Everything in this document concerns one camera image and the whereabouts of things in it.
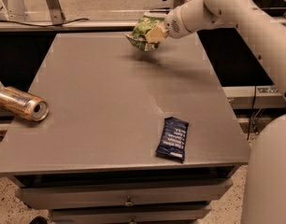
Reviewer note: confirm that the upper grey drawer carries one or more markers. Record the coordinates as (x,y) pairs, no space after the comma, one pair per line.
(128,194)

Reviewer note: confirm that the grey drawer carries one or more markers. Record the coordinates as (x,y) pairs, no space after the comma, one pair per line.
(150,213)
(128,194)

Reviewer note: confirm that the metal guard rail frame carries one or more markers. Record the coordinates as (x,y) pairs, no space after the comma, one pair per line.
(61,12)

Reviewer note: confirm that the blue rxbar blueberry bar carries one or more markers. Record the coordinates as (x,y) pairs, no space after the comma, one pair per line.
(173,139)

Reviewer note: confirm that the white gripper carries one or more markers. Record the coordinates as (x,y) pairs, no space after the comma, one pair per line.
(173,22)

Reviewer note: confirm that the green jalapeno chip bag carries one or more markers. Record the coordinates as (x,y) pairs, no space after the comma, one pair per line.
(137,38)

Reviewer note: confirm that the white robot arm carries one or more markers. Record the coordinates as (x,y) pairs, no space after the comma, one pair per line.
(264,199)

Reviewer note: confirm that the gold beverage can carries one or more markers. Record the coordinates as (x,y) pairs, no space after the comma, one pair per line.
(23,104)

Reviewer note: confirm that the lower grey drawer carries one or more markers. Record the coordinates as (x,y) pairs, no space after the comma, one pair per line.
(150,213)

